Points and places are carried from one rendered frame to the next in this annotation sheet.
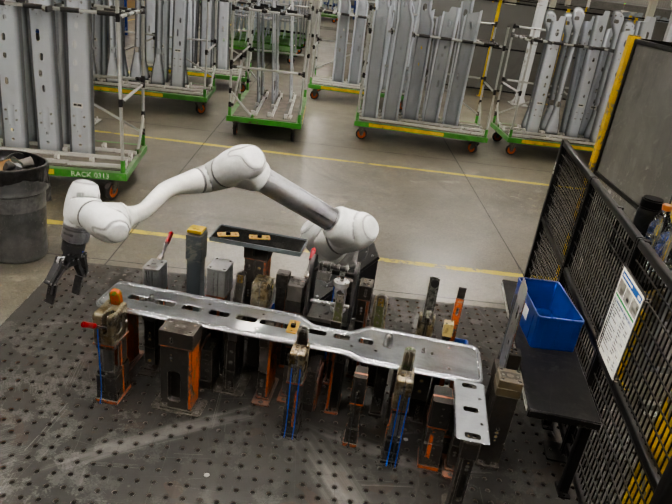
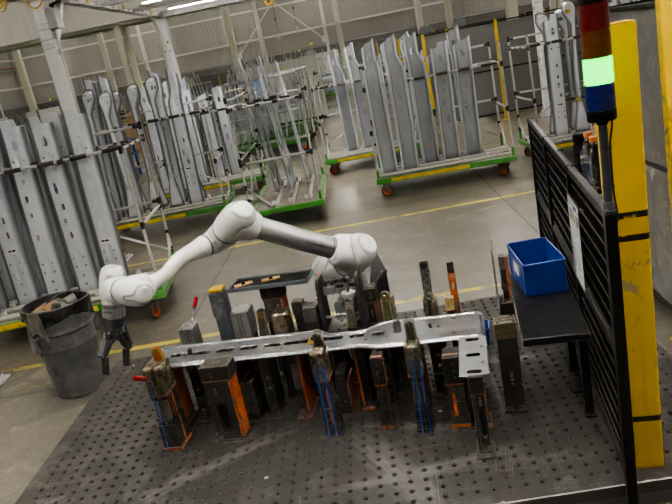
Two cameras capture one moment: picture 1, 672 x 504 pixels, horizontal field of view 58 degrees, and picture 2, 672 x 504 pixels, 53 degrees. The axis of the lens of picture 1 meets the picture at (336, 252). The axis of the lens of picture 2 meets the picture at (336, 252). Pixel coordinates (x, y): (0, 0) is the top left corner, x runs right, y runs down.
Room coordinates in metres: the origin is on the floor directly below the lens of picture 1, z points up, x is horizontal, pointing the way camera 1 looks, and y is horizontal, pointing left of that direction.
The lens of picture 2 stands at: (-0.63, -0.32, 2.07)
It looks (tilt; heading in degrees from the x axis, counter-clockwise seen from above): 16 degrees down; 7
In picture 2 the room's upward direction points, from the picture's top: 11 degrees counter-clockwise
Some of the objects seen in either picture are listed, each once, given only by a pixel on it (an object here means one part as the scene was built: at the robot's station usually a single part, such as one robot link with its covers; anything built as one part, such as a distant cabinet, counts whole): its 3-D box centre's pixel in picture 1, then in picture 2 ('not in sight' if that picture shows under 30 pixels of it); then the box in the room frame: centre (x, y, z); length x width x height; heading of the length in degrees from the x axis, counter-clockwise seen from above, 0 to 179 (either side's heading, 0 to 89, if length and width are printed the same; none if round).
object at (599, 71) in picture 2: not in sight; (598, 70); (1.08, -0.84, 1.90); 0.07 x 0.07 x 0.06
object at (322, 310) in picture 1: (328, 317); (347, 328); (2.02, -0.01, 0.94); 0.18 x 0.13 x 0.49; 84
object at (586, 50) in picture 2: not in sight; (596, 44); (1.08, -0.84, 1.97); 0.07 x 0.07 x 0.06
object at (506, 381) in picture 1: (497, 419); (510, 364); (1.62, -0.61, 0.88); 0.08 x 0.08 x 0.36; 84
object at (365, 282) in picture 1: (359, 329); (378, 331); (2.01, -0.13, 0.91); 0.07 x 0.05 x 0.42; 174
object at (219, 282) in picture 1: (218, 310); (252, 351); (2.02, 0.43, 0.90); 0.13 x 0.10 x 0.41; 174
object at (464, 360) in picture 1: (287, 328); (308, 342); (1.82, 0.14, 1.00); 1.38 x 0.22 x 0.02; 84
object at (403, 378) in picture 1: (396, 416); (418, 385); (1.58, -0.27, 0.87); 0.12 x 0.09 x 0.35; 174
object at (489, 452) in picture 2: (461, 474); (480, 412); (1.38, -0.46, 0.84); 0.11 x 0.06 x 0.29; 174
